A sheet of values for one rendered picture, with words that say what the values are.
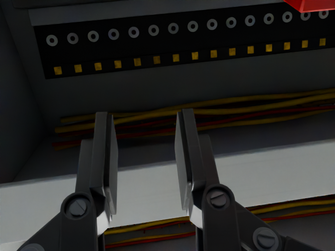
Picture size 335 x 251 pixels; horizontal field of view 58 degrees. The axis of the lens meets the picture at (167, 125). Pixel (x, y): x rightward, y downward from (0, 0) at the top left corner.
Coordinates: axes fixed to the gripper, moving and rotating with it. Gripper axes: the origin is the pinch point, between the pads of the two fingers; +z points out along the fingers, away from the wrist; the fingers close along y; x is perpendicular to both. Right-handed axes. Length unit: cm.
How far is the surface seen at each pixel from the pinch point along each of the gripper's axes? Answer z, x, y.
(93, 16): 20.0, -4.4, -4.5
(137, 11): 20.3, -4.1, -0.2
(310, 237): 5.9, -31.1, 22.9
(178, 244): 7.0, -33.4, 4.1
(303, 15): 20.8, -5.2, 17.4
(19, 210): 2.0, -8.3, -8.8
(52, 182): 3.1, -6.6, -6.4
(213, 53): 18.5, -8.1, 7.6
